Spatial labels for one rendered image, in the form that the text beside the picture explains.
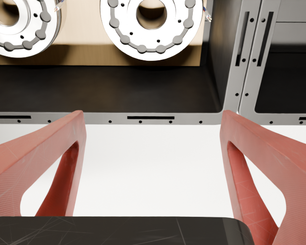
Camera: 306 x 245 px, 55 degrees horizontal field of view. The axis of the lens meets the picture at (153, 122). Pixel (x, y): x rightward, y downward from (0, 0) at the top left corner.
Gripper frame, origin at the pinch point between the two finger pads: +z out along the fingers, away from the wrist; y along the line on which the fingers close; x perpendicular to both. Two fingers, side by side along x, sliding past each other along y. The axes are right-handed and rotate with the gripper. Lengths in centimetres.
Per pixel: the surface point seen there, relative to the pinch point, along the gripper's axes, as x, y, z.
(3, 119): 8.5, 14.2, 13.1
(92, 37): 4.2, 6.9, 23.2
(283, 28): 3.2, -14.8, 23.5
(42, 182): 42, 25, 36
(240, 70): 3.5, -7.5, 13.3
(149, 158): 34.6, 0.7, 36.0
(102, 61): 7.2, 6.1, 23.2
